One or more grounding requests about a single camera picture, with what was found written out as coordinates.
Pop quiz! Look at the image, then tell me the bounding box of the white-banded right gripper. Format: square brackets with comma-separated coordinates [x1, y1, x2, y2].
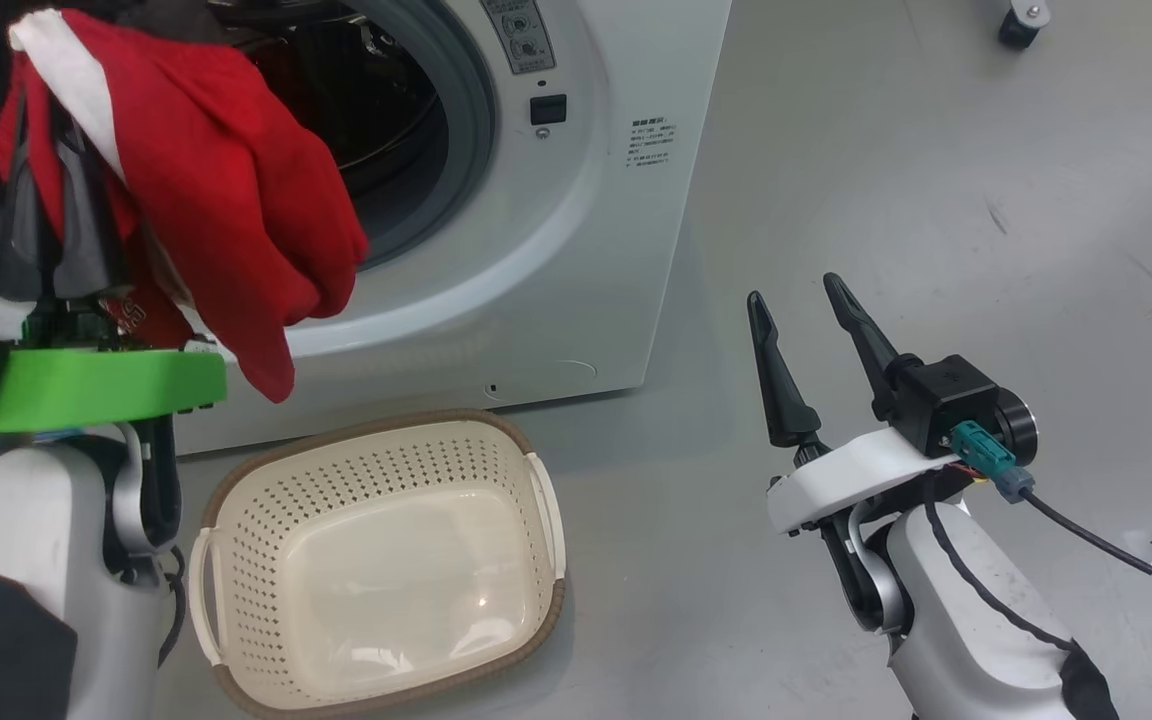
[747, 272, 979, 537]

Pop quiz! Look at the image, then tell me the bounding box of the black caster wheel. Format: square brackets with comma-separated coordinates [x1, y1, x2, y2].
[998, 0, 1050, 49]

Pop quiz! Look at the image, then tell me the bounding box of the cream perforated laundry basket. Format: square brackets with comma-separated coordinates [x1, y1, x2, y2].
[188, 408, 568, 719]

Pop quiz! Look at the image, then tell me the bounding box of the red white-striped garment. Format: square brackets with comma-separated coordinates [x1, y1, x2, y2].
[0, 8, 370, 404]

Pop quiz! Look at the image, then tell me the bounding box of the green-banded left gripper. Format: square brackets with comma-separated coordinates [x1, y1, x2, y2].
[0, 90, 228, 437]

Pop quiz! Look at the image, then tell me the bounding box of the black tagged cable, teal plug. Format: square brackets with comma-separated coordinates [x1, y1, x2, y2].
[951, 420, 1152, 606]

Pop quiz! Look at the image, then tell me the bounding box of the white washing machine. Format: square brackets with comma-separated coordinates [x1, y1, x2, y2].
[0, 0, 734, 458]

